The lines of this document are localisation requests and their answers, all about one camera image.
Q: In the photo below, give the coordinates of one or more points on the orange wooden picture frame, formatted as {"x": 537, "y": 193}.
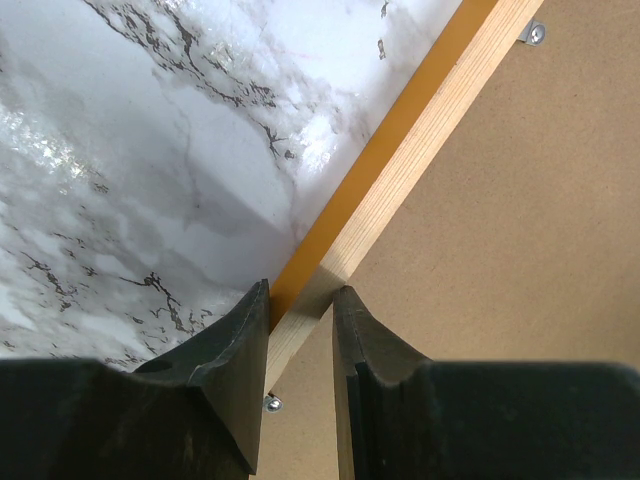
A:
{"x": 494, "y": 216}

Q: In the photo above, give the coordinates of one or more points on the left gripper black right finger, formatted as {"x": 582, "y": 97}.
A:
{"x": 402, "y": 415}

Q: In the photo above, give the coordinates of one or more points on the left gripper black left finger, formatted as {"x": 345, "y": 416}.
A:
{"x": 193, "y": 412}

